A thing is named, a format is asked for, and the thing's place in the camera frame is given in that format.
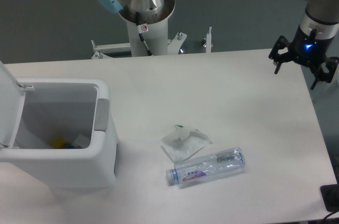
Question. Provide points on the yellow trash item in bin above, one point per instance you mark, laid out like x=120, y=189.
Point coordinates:
x=58, y=143

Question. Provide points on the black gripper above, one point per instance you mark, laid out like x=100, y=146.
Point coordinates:
x=310, y=50

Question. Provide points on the clear plastic water bottle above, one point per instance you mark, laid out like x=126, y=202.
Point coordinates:
x=206, y=168

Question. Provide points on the blue trash item in bin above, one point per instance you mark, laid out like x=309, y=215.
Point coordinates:
x=69, y=146

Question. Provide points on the grey trash can push button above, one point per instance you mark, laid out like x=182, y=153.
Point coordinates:
x=102, y=114

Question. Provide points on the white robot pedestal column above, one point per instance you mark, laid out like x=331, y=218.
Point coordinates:
x=147, y=23

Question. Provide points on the white paper in bin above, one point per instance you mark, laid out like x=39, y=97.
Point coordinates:
x=81, y=141

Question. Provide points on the white metal base frame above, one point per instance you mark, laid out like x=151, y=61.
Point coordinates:
x=174, y=46

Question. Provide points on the black device at table edge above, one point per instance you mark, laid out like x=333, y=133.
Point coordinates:
x=330, y=197

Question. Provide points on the white plastic trash can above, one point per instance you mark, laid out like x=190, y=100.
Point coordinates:
x=35, y=111

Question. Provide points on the white crumpled tissue packet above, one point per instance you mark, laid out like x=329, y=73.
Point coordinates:
x=183, y=142

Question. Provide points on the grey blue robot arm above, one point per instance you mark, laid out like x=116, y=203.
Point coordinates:
x=319, y=20

